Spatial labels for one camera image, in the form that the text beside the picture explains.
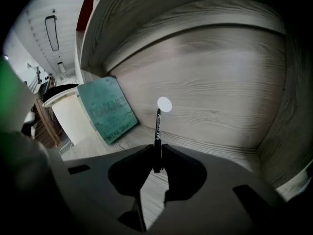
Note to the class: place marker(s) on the small black-framed ceiling lamp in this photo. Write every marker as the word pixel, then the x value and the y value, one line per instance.
pixel 61 67

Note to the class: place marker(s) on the grey desk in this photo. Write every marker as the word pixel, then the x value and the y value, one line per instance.
pixel 154 204

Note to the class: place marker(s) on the grey wooden desk hutch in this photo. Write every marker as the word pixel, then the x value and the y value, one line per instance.
pixel 220 82

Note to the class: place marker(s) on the large black-framed ceiling lamp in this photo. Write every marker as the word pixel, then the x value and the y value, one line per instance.
pixel 52 33

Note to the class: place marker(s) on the white reception counter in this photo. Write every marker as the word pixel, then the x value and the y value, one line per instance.
pixel 71 116

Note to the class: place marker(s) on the black dome-shaped object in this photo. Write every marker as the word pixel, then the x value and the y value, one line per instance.
pixel 58 90

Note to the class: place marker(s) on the wooden staircase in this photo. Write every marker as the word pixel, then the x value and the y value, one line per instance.
pixel 44 87

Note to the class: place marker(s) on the teal book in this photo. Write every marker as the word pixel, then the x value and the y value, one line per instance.
pixel 107 109

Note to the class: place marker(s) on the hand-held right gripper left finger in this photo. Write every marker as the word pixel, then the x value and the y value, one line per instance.
pixel 129 175

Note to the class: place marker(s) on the black pen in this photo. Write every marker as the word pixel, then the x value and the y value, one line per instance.
pixel 158 136

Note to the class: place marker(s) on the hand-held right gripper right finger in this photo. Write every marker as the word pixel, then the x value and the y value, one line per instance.
pixel 185 177

